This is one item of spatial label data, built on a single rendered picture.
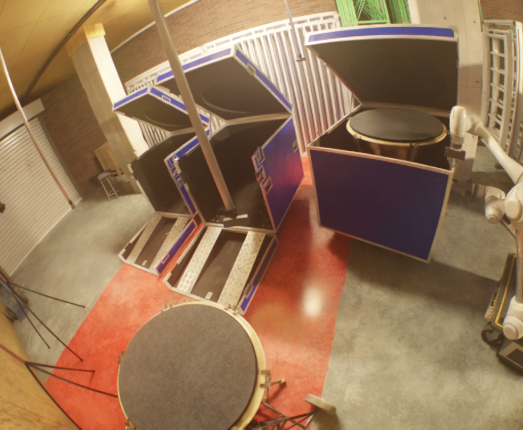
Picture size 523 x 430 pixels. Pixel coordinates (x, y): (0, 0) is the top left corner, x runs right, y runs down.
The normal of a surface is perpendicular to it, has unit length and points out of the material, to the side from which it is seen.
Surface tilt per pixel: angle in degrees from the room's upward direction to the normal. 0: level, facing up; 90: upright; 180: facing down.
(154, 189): 90
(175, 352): 0
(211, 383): 0
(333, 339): 0
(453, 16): 90
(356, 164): 90
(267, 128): 90
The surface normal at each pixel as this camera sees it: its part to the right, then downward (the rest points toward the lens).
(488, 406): -0.25, -0.77
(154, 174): 0.89, 0.07
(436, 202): -0.64, 0.59
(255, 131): -0.40, 0.64
